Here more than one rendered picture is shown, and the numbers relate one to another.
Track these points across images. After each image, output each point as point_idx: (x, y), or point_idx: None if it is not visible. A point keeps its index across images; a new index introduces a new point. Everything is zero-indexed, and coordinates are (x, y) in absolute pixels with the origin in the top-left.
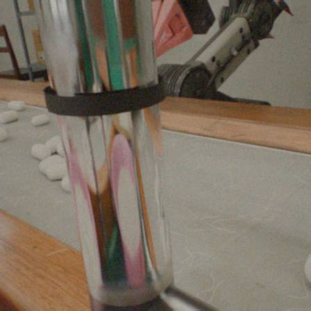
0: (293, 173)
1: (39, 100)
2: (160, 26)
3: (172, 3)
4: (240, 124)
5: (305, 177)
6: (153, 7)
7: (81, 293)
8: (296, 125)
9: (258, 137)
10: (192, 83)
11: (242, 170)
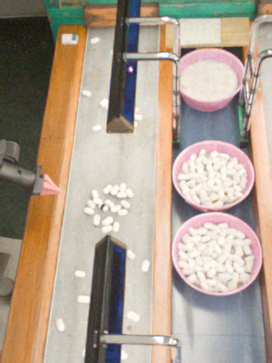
0: (88, 151)
1: (44, 319)
2: (53, 183)
3: (47, 175)
4: (61, 173)
5: (89, 148)
6: (46, 185)
7: (163, 151)
8: (61, 155)
9: (66, 168)
10: None
11: (92, 163)
